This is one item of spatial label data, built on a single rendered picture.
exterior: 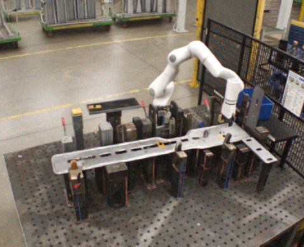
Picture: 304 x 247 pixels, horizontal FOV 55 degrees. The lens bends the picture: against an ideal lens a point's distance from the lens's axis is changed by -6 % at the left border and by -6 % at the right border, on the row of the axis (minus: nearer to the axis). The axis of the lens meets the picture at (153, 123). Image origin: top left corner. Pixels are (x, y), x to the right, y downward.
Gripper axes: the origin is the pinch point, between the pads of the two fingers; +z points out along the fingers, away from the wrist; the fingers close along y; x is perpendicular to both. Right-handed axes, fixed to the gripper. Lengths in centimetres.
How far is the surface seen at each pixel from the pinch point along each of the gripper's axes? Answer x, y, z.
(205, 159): -21.7, 13.7, 17.6
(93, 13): 52, -730, 70
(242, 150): 5.7, 16.1, 14.4
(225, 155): -8.0, 15.8, 16.2
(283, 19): 334, -304, -1
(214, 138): -7.4, -0.1, 12.4
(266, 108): 42.9, -8.4, 0.0
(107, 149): -81, -10, 13
